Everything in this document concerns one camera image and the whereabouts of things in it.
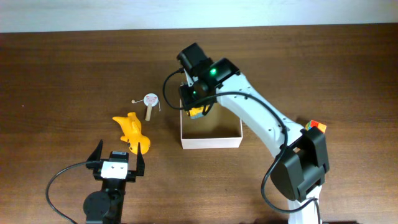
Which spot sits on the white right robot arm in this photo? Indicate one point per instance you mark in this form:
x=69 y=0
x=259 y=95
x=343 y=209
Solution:
x=293 y=182

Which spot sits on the orange rubber dolphin toy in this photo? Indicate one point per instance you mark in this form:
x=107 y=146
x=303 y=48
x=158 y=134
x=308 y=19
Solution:
x=132 y=133

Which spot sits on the colourful puzzle cube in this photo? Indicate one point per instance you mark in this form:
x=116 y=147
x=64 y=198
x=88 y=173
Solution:
x=315 y=124

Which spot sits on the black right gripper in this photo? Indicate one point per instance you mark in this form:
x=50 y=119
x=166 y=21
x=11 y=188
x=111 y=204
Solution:
x=187 y=99

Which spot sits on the yellow grey toy truck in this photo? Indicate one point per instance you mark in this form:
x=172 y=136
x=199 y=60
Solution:
x=195 y=113

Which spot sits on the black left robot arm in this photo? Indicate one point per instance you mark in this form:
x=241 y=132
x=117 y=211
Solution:
x=106 y=205

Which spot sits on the pink cardboard box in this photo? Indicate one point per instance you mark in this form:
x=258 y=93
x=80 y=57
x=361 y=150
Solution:
x=219 y=129

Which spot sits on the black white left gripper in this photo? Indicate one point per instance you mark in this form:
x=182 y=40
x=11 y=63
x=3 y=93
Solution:
x=94 y=160

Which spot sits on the pig face rattle drum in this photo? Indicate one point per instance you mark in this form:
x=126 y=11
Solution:
x=151 y=100

